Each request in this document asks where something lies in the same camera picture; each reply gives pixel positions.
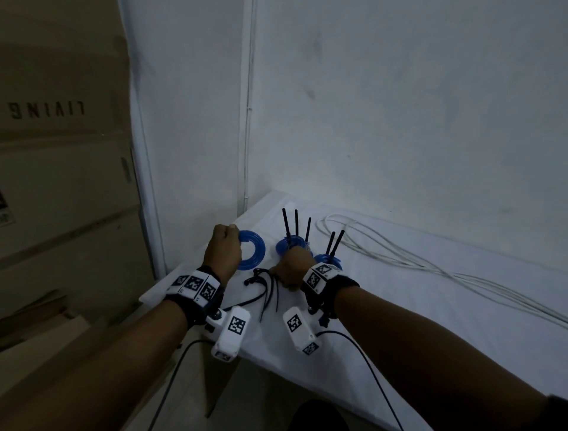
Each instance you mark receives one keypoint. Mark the blue tubing coil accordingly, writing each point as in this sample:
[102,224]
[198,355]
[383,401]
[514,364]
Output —
[284,244]
[332,261]
[254,251]

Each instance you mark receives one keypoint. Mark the person's left forearm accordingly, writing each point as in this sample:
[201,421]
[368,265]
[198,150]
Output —
[97,368]

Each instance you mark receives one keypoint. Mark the flat cardboard piece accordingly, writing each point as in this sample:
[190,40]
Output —
[31,319]

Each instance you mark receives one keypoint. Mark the white wrist camera with marker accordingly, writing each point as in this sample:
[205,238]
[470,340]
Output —
[230,334]
[299,331]

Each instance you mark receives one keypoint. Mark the person's left fingers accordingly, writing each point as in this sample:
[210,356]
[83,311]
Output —
[230,228]

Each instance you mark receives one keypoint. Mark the white door frame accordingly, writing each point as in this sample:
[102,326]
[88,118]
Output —
[140,146]

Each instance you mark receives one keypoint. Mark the person's right forearm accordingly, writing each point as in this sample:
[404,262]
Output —
[435,359]

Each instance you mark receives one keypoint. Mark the person's right hand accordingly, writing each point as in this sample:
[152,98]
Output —
[290,268]

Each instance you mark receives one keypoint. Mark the white table cloth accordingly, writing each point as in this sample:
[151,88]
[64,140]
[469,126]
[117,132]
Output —
[399,319]

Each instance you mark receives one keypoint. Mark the black wristband with marker tags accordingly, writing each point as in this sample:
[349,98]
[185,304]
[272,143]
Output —
[195,288]
[326,284]

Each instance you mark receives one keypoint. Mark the plain cardboard box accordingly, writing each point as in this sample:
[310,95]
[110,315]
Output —
[62,186]
[75,271]

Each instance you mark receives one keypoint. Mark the person's left hand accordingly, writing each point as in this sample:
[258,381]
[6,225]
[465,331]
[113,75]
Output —
[222,253]

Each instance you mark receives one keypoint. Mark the white wall conduit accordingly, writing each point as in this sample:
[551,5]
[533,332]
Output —
[245,106]

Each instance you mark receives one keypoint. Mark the person's dark trouser leg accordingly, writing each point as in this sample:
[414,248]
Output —
[317,416]

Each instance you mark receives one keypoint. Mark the cardboard box with lettering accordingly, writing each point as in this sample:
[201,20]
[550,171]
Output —
[57,66]

